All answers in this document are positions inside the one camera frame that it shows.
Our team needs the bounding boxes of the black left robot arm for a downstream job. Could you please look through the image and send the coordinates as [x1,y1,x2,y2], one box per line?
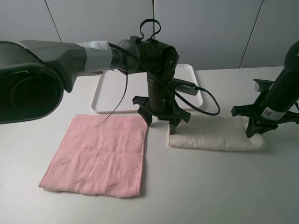
[0,36,191,133]

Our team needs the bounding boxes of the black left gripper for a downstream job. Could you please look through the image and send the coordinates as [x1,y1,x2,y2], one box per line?
[132,77,190,135]

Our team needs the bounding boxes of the white rectangular plastic tray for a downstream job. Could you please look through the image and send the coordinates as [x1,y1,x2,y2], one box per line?
[91,64,203,114]

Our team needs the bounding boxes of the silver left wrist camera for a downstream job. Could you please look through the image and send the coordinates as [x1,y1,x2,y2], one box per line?
[171,78,198,96]

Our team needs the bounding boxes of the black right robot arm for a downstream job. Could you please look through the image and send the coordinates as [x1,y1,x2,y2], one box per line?
[231,42,299,138]

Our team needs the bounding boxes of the cream white terry towel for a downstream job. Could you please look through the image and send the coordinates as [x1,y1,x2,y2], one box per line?
[168,114,266,152]

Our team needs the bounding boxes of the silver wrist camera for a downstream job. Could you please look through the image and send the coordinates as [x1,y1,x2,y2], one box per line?
[171,78,198,96]
[254,81,263,92]

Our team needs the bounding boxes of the pink terry towel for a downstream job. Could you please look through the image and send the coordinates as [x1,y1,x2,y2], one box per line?
[39,114,148,198]

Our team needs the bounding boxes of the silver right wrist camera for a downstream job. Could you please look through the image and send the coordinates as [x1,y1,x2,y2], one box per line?
[254,81,263,92]

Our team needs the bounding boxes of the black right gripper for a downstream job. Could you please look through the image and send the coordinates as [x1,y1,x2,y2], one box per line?
[231,79,299,138]

